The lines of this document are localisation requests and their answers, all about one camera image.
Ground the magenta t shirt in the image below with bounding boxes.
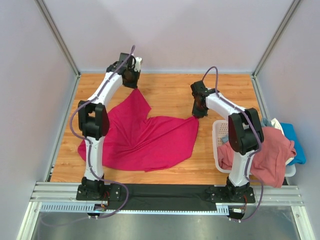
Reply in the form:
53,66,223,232
77,88,200,173

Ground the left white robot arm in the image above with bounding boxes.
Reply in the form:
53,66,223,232
76,53,143,201

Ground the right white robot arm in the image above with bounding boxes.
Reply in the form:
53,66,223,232
190,80,264,203

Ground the white laundry basket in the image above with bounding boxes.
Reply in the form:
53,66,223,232
212,120,298,177

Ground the cream white t shirt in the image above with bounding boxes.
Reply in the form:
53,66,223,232
270,118,285,135

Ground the dusty pink t shirt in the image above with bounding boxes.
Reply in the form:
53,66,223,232
217,126,298,188

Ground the black base mat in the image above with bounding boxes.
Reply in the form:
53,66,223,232
122,184,217,211

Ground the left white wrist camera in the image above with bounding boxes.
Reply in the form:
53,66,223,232
132,57,143,72

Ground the aluminium frame rail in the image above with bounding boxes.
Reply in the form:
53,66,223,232
29,181,304,207

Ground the white slotted cable duct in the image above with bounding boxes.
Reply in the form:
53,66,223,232
39,202,229,216

